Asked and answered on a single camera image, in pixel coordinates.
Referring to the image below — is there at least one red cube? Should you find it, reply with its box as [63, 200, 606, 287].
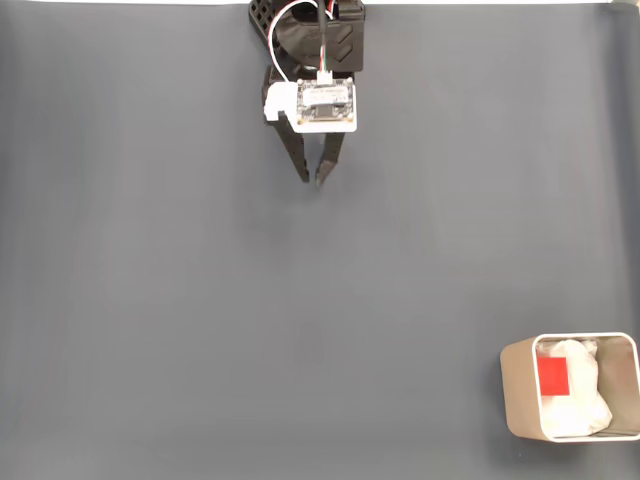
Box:
[537, 356, 571, 397]

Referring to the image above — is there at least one beige square box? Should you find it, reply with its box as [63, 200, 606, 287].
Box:
[499, 331, 640, 444]

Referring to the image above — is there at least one dark blue table mat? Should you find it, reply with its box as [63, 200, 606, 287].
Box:
[0, 3, 640, 480]

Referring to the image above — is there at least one crumpled white paper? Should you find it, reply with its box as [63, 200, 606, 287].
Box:
[534, 338, 614, 437]

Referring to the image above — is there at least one white camera board mount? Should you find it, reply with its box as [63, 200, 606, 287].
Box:
[263, 77, 359, 134]

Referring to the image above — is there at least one black camera cable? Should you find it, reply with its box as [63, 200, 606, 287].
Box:
[315, 0, 335, 84]

